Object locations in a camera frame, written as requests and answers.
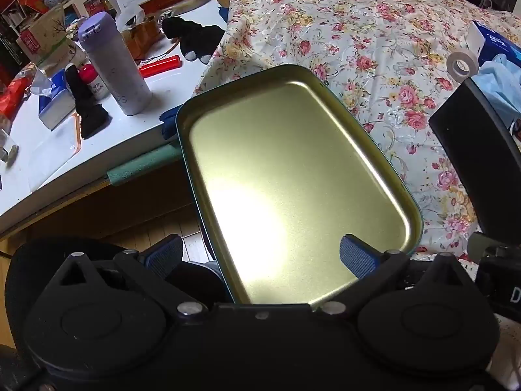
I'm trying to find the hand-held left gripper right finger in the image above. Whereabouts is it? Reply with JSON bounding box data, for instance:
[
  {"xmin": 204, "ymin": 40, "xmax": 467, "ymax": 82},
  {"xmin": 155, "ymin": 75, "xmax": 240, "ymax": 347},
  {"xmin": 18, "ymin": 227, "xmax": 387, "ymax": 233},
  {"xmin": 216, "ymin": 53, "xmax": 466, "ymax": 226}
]
[{"xmin": 317, "ymin": 234, "xmax": 475, "ymax": 315}]

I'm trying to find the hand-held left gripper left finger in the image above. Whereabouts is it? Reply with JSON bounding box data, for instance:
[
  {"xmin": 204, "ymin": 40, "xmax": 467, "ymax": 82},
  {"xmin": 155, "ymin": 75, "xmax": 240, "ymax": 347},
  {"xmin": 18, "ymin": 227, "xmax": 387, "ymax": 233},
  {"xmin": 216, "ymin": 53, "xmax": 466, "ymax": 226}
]
[{"xmin": 47, "ymin": 234, "xmax": 208, "ymax": 322}]

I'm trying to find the gold metal tin tray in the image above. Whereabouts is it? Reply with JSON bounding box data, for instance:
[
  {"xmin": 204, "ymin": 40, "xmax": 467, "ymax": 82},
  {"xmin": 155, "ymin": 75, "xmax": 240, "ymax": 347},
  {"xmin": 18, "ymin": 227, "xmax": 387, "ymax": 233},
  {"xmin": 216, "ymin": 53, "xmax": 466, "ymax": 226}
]
[{"xmin": 175, "ymin": 64, "xmax": 424, "ymax": 306}]

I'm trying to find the light blue face mask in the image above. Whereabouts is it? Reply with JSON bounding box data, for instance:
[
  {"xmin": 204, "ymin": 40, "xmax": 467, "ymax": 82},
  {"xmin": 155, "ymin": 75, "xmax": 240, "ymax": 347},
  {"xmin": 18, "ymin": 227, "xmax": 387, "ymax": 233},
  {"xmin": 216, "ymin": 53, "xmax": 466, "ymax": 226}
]
[{"xmin": 474, "ymin": 55, "xmax": 521, "ymax": 127}]

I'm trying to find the white tape roll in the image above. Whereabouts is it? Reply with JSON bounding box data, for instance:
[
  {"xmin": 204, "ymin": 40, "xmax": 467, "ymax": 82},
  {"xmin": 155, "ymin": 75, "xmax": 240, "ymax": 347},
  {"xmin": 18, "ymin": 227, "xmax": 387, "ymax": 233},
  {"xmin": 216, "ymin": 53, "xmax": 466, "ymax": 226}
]
[{"xmin": 446, "ymin": 51, "xmax": 480, "ymax": 81}]

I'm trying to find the green foam edge guard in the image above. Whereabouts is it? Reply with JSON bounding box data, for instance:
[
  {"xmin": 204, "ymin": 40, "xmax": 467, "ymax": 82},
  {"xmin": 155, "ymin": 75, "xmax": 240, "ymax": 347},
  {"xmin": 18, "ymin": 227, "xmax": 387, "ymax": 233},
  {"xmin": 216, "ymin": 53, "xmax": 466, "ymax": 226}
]
[{"xmin": 106, "ymin": 144, "xmax": 184, "ymax": 188}]

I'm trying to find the black rectangular case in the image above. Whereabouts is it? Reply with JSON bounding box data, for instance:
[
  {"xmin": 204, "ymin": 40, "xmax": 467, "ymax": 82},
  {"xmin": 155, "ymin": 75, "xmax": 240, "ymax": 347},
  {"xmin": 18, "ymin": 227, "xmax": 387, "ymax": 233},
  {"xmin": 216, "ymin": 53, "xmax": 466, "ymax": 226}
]
[{"xmin": 429, "ymin": 77, "xmax": 521, "ymax": 237}]

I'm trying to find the blue cloth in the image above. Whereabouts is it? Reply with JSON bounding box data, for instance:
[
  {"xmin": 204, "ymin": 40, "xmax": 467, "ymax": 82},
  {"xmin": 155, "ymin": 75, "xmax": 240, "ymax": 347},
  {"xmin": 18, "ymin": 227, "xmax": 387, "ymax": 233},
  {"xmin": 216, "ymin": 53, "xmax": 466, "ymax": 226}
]
[{"xmin": 159, "ymin": 106, "xmax": 182, "ymax": 143}]

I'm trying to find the red-capped small bottle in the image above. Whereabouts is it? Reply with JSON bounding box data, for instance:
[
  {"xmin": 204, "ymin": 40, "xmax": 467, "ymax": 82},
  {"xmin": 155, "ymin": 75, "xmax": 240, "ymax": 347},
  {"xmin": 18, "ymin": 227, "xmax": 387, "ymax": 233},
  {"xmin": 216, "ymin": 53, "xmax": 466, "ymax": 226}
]
[{"xmin": 78, "ymin": 65, "xmax": 110, "ymax": 100}]

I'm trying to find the purple thermos bottle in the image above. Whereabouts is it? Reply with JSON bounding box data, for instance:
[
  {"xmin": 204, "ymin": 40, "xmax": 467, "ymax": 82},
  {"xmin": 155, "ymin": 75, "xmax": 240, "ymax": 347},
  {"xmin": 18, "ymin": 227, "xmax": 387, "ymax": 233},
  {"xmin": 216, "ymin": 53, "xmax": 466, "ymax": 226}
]
[{"xmin": 77, "ymin": 11, "xmax": 153, "ymax": 117}]

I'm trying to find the red tube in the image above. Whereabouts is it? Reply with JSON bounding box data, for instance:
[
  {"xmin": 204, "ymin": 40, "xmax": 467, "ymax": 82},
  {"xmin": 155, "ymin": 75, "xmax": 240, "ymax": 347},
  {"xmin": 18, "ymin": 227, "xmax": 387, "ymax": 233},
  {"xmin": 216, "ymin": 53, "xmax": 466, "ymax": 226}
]
[{"xmin": 139, "ymin": 55, "xmax": 182, "ymax": 78}]

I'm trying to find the orange-red packet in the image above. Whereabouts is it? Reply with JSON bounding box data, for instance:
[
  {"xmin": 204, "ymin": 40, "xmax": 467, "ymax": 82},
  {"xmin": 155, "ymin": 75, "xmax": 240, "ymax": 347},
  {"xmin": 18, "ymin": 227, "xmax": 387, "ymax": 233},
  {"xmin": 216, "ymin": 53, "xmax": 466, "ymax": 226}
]
[{"xmin": 0, "ymin": 77, "xmax": 31, "ymax": 123}]

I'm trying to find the floral bedspread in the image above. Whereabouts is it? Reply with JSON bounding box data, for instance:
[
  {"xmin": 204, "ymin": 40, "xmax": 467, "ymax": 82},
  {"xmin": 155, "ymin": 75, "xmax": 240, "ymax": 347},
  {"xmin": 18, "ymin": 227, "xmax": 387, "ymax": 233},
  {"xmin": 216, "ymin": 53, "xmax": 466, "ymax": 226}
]
[{"xmin": 193, "ymin": 0, "xmax": 521, "ymax": 387}]

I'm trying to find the black white-tipped sock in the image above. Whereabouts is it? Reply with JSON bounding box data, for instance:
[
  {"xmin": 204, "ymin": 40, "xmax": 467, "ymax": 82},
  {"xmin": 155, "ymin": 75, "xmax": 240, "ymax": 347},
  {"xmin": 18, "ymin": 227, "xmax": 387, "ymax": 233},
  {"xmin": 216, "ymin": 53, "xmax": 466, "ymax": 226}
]
[{"xmin": 162, "ymin": 16, "xmax": 227, "ymax": 65}]

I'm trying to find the brown wooden box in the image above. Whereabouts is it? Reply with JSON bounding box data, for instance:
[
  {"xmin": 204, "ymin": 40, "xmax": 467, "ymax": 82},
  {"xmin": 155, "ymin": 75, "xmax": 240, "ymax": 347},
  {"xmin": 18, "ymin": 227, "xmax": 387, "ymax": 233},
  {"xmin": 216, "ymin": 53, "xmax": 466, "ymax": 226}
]
[{"xmin": 118, "ymin": 8, "xmax": 163, "ymax": 55}]

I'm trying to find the blue cardboard box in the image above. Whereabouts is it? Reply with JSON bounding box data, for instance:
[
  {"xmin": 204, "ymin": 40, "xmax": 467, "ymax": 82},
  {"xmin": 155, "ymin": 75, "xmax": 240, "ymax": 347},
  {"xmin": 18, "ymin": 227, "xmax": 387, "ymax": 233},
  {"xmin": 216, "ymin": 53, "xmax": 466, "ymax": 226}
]
[{"xmin": 464, "ymin": 20, "xmax": 521, "ymax": 68}]

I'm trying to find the printed paper bag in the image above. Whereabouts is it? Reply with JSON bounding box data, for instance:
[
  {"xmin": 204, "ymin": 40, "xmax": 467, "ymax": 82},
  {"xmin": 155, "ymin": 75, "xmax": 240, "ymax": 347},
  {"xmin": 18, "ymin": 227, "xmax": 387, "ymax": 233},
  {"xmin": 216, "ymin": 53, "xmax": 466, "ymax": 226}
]
[{"xmin": 16, "ymin": 4, "xmax": 88, "ymax": 76}]

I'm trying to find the red can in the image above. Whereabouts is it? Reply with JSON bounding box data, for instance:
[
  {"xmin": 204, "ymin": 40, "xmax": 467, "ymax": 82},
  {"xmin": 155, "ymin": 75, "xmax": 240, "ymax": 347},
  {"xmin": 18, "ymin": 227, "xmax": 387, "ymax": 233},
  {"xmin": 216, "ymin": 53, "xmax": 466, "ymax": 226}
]
[{"xmin": 83, "ymin": 0, "xmax": 110, "ymax": 19}]

